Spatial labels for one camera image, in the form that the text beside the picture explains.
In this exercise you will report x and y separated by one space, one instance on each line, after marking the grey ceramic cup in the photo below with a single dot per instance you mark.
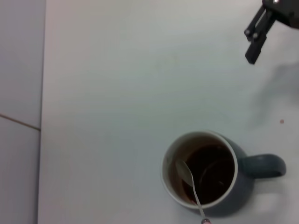
240 186

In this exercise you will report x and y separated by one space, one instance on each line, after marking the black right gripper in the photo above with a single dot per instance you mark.
286 11

